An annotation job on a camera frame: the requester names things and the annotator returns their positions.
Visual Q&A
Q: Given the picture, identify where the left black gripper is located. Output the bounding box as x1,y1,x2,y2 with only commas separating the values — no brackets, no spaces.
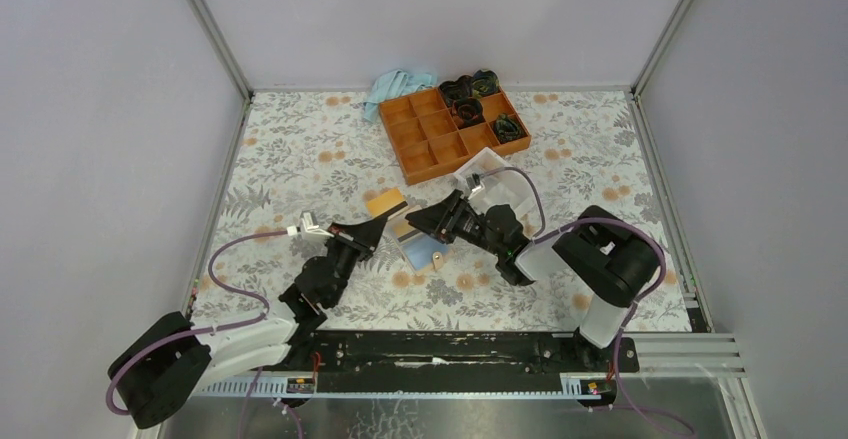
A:
322,218,386,309

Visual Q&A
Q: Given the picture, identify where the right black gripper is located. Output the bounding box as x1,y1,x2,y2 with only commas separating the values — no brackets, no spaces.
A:
406,189,504,258

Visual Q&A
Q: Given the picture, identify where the beige card holder wallet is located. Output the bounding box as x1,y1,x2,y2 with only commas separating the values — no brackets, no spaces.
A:
386,205,450,273

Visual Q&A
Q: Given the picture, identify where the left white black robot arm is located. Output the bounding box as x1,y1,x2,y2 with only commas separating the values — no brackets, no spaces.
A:
105,213,388,430

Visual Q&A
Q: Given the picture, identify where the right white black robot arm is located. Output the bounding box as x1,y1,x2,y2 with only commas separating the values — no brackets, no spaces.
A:
405,190,667,371

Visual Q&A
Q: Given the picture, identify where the white card box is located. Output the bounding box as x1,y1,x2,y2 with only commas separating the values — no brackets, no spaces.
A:
451,147,539,218

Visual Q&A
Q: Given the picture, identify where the orange compartment tray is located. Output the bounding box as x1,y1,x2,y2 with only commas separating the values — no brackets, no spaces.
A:
378,88,532,185

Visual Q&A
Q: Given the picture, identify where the dark rolled band middle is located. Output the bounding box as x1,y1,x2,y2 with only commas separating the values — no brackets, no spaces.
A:
451,97,485,129

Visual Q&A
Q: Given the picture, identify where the dark rolled band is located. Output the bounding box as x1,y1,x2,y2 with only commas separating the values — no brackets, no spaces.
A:
451,97,485,129
438,75,473,109
491,113,527,144

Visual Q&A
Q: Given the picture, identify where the dark rolled band right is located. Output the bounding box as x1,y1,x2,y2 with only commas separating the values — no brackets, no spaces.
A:
491,113,527,144

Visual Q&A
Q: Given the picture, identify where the dark rolled band top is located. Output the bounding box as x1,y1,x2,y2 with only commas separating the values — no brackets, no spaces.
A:
438,75,473,109

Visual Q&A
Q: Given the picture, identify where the light blue cloth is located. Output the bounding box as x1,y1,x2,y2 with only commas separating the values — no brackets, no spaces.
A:
363,69,438,123

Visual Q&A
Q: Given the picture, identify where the dark rolled band corner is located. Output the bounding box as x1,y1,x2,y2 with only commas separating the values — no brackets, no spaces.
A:
471,69,501,98

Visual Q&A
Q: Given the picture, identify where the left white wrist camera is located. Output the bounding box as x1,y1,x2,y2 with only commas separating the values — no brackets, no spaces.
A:
297,212,333,243

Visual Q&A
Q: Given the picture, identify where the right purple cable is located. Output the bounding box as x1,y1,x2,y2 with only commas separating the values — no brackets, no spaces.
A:
480,166,698,437

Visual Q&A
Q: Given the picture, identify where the purple cable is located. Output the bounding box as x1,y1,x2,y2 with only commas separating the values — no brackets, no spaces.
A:
480,166,698,437
105,227,299,417

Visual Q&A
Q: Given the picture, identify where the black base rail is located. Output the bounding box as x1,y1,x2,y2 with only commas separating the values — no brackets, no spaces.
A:
269,330,640,395

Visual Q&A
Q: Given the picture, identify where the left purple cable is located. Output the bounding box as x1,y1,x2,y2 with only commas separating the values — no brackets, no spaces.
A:
105,227,299,417

